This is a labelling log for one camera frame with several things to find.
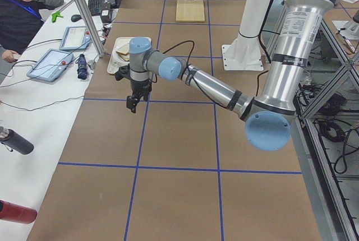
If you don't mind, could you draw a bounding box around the aluminium frame post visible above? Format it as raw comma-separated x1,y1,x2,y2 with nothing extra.
75,0,105,58

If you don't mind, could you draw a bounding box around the black bottle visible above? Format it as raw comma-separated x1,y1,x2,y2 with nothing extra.
1,126,34,155

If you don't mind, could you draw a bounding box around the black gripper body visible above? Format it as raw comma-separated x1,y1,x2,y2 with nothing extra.
131,79,152,98

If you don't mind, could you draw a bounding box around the far teach pendant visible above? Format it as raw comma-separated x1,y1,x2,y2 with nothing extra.
59,26,91,52

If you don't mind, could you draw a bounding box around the bread slice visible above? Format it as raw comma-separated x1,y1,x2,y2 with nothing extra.
116,43,130,56
121,55,130,62

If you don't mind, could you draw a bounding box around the green plastic tool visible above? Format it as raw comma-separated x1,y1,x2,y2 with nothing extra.
51,11,63,23

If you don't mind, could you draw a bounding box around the teach pendant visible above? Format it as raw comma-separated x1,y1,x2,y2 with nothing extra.
26,49,73,82
59,26,91,52

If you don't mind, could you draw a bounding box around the seated person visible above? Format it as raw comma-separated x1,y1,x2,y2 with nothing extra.
1,0,64,63

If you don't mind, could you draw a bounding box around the red bottle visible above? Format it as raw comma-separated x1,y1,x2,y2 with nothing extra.
1,200,38,224

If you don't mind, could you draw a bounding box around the black keyboard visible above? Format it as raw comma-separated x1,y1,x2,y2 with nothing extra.
88,0,103,16

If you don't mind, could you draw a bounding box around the cream bear serving tray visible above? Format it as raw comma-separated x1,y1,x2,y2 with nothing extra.
107,37,133,75

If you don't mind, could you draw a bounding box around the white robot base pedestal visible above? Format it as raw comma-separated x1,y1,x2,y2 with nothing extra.
222,0,271,71

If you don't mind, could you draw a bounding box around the small black box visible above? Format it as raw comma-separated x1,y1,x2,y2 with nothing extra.
100,9,112,24

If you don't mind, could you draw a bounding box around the near teach pendant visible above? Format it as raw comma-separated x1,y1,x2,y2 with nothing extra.
26,49,73,82

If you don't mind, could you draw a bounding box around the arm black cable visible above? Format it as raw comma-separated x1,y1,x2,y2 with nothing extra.
151,40,225,107

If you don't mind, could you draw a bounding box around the folded dark umbrella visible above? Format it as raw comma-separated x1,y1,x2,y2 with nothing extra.
77,54,88,80

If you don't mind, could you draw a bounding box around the white round plate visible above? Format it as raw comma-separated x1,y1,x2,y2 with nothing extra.
114,41,131,63

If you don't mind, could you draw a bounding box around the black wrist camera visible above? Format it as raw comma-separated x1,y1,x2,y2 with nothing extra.
114,64,131,81

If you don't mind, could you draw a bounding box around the black computer mouse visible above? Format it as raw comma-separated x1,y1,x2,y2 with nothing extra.
71,14,82,22

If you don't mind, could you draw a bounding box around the wooden cutting board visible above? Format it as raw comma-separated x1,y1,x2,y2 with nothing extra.
175,0,205,23

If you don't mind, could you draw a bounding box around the small silver cylinder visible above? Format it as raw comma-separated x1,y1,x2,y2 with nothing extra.
88,60,96,70

